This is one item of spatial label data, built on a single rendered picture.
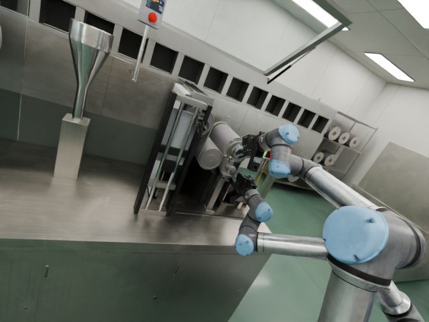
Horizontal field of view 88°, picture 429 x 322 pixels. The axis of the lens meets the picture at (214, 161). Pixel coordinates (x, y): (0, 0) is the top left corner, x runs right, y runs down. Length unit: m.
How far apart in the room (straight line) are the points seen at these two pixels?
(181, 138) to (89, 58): 0.43
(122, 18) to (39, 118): 0.62
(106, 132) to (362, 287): 1.24
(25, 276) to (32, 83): 0.80
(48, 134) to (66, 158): 0.30
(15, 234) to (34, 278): 0.23
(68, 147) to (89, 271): 0.50
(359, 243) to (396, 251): 0.07
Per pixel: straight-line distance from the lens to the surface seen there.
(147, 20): 0.93
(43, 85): 1.33
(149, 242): 0.94
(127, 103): 1.29
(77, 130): 1.07
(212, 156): 1.10
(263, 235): 0.93
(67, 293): 1.16
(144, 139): 1.36
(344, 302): 0.58
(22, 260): 1.03
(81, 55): 0.99
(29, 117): 1.40
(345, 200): 0.75
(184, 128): 0.89
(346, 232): 0.54
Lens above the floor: 1.55
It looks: 20 degrees down
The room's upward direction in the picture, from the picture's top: 24 degrees clockwise
